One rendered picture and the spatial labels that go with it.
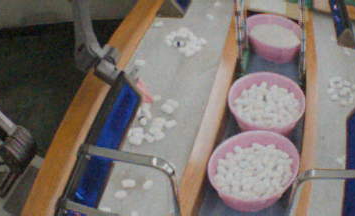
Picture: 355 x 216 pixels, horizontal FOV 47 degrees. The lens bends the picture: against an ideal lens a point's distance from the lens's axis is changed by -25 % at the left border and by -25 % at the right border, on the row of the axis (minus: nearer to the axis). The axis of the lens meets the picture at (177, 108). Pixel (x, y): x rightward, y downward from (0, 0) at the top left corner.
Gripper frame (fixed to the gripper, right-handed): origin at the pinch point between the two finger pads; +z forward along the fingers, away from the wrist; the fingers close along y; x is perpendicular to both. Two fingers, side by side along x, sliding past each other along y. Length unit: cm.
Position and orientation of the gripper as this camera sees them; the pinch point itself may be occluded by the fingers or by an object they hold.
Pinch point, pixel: (150, 100)
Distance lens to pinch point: 154.8
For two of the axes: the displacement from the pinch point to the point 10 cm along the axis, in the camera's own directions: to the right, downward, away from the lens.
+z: 8.2, 5.3, 2.3
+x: -5.3, 5.5, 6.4
